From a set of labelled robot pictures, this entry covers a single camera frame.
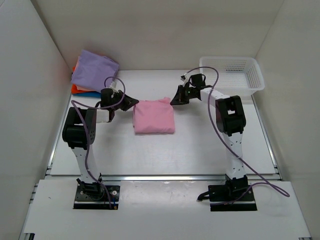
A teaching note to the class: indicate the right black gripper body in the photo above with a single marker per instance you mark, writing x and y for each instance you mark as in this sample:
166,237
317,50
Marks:
190,93

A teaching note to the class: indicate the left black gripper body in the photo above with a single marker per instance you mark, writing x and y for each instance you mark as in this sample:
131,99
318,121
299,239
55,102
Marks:
117,95

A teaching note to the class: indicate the pink t shirt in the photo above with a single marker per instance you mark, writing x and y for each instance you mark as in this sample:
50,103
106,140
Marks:
153,117

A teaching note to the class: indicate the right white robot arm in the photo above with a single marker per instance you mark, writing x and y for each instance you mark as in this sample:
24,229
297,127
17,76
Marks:
230,123

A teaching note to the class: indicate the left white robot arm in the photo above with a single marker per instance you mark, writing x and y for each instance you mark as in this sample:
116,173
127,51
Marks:
79,132

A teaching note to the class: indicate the blue folded t shirt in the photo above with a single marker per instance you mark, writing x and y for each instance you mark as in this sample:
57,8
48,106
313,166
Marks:
91,94

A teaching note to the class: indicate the purple folded t shirt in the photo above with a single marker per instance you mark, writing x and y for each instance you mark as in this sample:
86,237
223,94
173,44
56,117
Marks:
98,70

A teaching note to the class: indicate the orange folded t shirt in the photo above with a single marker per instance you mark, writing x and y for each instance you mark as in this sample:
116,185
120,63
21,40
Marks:
75,90

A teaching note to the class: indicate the white plastic basket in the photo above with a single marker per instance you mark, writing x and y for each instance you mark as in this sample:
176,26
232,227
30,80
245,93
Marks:
240,76

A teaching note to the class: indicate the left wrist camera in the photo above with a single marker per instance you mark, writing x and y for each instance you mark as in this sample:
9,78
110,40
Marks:
113,84

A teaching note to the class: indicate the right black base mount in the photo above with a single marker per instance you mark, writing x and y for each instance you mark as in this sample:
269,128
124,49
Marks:
225,197

